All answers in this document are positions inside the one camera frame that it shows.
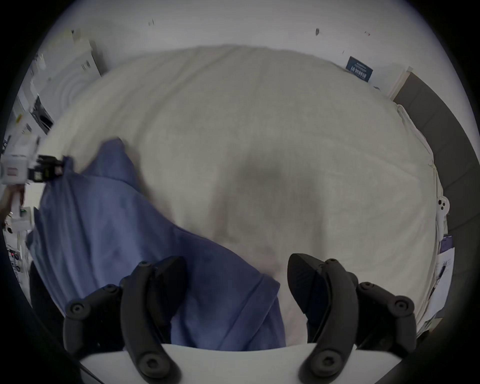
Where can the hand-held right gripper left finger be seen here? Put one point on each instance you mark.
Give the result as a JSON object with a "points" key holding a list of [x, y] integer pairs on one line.
{"points": [[140, 318]]}

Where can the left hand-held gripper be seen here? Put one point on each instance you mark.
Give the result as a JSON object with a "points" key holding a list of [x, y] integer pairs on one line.
{"points": [[15, 168]]}

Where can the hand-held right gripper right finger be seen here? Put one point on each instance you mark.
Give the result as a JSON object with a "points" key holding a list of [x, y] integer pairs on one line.
{"points": [[337, 311]]}

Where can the blue shirt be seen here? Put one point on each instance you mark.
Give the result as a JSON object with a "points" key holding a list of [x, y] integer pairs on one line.
{"points": [[112, 225]]}

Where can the white hand controller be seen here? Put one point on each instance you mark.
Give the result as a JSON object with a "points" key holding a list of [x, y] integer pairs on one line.
{"points": [[443, 206]]}

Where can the bed with beige sheet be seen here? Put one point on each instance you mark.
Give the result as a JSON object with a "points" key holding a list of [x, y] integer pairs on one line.
{"points": [[262, 150]]}

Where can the dark grey padded headboard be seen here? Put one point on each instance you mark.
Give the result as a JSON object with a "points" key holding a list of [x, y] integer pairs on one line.
{"points": [[442, 142]]}

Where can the blue sign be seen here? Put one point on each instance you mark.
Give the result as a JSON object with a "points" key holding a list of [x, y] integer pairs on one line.
{"points": [[359, 69]]}

